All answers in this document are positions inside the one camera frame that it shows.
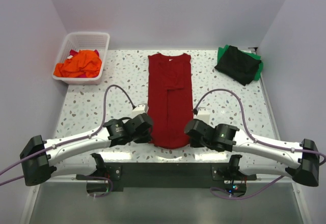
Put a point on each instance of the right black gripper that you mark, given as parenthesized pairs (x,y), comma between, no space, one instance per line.
(194,141)

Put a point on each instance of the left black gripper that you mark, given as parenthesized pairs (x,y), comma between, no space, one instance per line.
(143,136)

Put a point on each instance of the dark red t-shirt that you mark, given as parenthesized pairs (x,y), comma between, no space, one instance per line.
(170,99)

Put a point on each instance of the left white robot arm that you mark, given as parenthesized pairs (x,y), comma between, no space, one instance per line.
(40,158)

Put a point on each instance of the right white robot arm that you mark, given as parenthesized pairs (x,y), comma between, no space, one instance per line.
(253,155)

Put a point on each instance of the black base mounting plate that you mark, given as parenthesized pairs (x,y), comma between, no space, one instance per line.
(162,175)

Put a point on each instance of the folded black t-shirt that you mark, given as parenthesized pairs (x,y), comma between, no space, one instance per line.
(238,65)

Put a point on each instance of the orange t-shirt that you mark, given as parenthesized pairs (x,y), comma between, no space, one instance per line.
(86,64)

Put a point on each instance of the folded green t-shirt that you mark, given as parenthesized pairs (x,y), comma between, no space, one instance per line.
(258,71)

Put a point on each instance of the white plastic laundry basket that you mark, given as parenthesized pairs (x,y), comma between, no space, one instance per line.
(83,41)

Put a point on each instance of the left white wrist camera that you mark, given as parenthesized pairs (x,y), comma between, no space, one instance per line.
(139,109)

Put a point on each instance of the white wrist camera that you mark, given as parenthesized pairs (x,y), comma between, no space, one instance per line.
(139,109)
(203,114)

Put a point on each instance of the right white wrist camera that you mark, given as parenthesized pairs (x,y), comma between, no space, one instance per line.
(203,114)

